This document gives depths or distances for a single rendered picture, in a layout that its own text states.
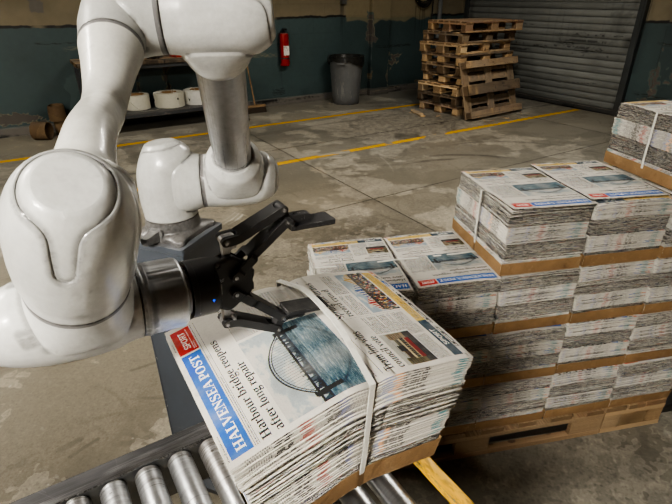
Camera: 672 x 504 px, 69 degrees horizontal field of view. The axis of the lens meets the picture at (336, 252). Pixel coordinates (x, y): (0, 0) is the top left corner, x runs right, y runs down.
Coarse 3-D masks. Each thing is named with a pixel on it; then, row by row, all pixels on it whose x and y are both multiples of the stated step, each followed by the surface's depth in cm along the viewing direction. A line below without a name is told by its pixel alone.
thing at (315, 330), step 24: (264, 288) 85; (288, 288) 86; (312, 312) 80; (312, 336) 75; (336, 336) 75; (336, 360) 70; (360, 384) 67; (384, 384) 68; (360, 408) 68; (384, 408) 72; (360, 432) 71; (360, 456) 75
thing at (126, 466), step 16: (192, 432) 106; (208, 432) 106; (144, 448) 102; (160, 448) 102; (176, 448) 102; (192, 448) 103; (112, 464) 98; (128, 464) 98; (144, 464) 98; (160, 464) 100; (64, 480) 95; (80, 480) 95; (96, 480) 95; (112, 480) 95; (128, 480) 98; (32, 496) 92; (48, 496) 92; (64, 496) 92; (96, 496) 95
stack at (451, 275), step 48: (384, 240) 185; (432, 240) 181; (432, 288) 154; (480, 288) 158; (528, 288) 162; (576, 288) 167; (624, 288) 172; (480, 336) 168; (528, 336) 172; (576, 336) 178; (624, 336) 183; (528, 384) 184; (576, 384) 189; (480, 432) 191; (576, 432) 203
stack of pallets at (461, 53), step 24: (432, 24) 738; (456, 24) 699; (480, 24) 740; (504, 24) 765; (432, 48) 766; (456, 48) 703; (480, 48) 731; (504, 48) 758; (432, 72) 758; (456, 72) 717; (480, 72) 738; (432, 96) 798; (456, 96) 728; (480, 96) 760
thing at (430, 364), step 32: (320, 288) 87; (352, 288) 89; (384, 288) 91; (352, 320) 79; (384, 320) 81; (416, 320) 83; (384, 352) 73; (416, 352) 75; (448, 352) 77; (416, 384) 73; (448, 384) 78; (416, 416) 77; (448, 416) 84; (384, 448) 78
